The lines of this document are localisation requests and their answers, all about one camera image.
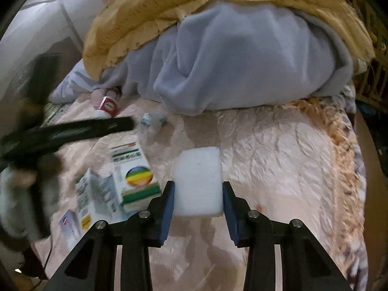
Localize peach embossed towel blanket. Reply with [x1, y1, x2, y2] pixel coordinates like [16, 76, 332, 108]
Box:
[30, 94, 367, 291]

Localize small white and blue box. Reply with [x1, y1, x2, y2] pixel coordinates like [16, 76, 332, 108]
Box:
[59, 210, 82, 251]

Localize wooden bed frame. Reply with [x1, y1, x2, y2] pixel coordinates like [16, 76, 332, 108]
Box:
[338, 0, 388, 164]

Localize yellow quilt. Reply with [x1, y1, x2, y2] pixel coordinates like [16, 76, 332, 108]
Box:
[82, 0, 376, 82]

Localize crumpled clear plastic wrapper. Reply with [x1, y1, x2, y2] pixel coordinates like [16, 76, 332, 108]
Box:
[139, 112, 169, 141]

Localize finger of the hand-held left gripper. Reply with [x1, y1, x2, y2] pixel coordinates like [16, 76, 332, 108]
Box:
[36, 117, 135, 150]

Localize person's left forearm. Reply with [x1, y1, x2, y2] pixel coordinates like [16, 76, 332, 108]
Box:
[0, 170, 53, 244]

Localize medicine box with rainbow circle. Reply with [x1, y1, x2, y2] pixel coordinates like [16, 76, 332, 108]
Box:
[109, 142, 162, 214]

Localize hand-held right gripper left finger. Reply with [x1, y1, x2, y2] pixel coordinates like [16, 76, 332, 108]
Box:
[45, 180, 176, 291]

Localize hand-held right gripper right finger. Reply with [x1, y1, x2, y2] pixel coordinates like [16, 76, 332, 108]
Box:
[222, 181, 349, 291]

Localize purple floral bed sheet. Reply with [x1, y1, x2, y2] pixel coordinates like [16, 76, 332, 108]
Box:
[341, 83, 370, 291]

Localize opened white medicine box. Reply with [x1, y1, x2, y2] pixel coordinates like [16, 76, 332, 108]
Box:
[74, 168, 128, 231]

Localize grey fleece blanket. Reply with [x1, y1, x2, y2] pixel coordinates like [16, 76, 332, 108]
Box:
[50, 0, 355, 117]

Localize white foam block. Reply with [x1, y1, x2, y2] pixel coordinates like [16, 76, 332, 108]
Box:
[171, 146, 225, 219]

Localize green plaid cloth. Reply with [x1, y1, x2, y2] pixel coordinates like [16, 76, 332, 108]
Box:
[45, 102, 72, 126]

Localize white plastic bottle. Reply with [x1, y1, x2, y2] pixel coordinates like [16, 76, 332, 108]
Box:
[94, 96, 119, 119]

